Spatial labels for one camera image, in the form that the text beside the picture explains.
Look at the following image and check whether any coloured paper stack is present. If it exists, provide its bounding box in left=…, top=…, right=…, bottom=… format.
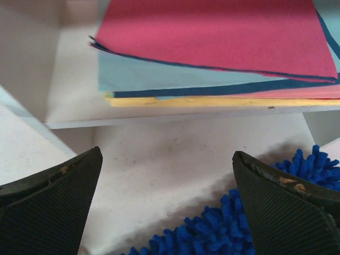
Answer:
left=90, top=1, right=339, bottom=105

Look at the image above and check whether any white bookshelf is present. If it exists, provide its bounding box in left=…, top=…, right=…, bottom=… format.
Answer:
left=1, top=1, right=339, bottom=186

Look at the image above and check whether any blue microfiber duster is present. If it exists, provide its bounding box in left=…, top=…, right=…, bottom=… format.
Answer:
left=130, top=145, right=339, bottom=254

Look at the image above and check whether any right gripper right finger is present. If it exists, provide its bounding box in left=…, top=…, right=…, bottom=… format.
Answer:
left=232, top=151, right=339, bottom=254

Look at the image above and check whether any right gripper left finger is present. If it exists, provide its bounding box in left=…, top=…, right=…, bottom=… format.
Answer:
left=1, top=147, right=103, bottom=254

